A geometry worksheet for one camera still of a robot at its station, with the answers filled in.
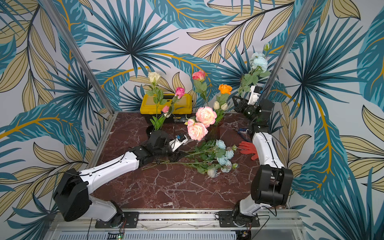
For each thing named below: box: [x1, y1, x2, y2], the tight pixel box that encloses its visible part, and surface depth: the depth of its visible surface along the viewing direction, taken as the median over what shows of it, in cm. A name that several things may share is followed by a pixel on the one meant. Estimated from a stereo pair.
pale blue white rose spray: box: [142, 150, 240, 178], surface depth 89 cm
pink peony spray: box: [187, 106, 217, 141], surface depth 56 cm
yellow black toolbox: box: [140, 93, 194, 123], surface depth 90 cm
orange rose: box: [218, 84, 233, 95], surface depth 83 cm
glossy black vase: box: [146, 124, 155, 139], surface depth 89 cm
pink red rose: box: [192, 70, 209, 107], surface depth 84 cm
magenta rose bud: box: [169, 87, 186, 115], surface depth 73 cm
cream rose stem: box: [146, 72, 167, 121], surface depth 87 cm
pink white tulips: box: [149, 105, 172, 131], surface depth 87 cm
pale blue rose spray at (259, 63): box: [237, 43, 271, 93], surface depth 70 cm
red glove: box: [238, 141, 259, 161], surface depth 102 cm
